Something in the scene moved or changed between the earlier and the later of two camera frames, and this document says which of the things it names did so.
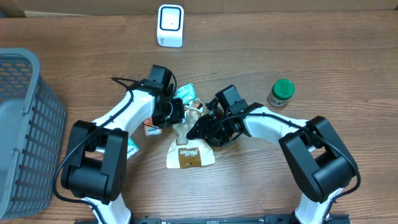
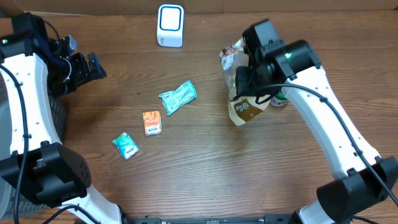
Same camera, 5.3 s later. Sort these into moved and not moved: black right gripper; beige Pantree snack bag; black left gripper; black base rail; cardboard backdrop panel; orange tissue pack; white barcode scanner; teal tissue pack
Moved: black left gripper; black right gripper; beige Pantree snack bag
Not moved: orange tissue pack; black base rail; cardboard backdrop panel; teal tissue pack; white barcode scanner
